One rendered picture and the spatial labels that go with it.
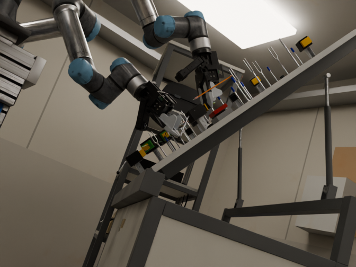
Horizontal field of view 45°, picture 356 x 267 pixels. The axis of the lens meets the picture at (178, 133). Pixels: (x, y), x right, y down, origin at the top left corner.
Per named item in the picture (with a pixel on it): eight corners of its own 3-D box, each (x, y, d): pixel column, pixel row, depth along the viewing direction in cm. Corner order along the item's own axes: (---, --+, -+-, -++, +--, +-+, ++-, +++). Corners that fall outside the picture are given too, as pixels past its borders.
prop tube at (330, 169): (327, 194, 141) (325, 105, 148) (323, 195, 144) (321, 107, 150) (336, 195, 142) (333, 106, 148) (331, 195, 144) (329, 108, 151)
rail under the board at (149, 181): (139, 190, 113) (147, 167, 115) (110, 206, 226) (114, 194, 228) (158, 197, 114) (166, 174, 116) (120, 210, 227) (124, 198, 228)
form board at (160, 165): (118, 197, 228) (116, 194, 228) (260, 100, 258) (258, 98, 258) (154, 172, 115) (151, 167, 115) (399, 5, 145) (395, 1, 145)
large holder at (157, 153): (176, 154, 231) (161, 132, 231) (165, 160, 214) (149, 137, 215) (166, 160, 233) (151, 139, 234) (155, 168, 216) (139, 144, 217)
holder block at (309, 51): (313, 59, 179) (300, 41, 179) (320, 53, 168) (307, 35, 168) (303, 65, 179) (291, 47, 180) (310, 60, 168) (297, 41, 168)
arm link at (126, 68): (112, 76, 158) (128, 60, 158) (130, 96, 154) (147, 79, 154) (103, 68, 151) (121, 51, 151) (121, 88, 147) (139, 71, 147)
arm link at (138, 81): (123, 90, 148) (136, 92, 156) (131, 99, 147) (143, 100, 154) (135, 73, 146) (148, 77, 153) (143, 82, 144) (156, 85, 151)
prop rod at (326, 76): (330, 73, 151) (332, 154, 144) (326, 75, 153) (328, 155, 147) (326, 72, 150) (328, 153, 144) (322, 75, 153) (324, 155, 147)
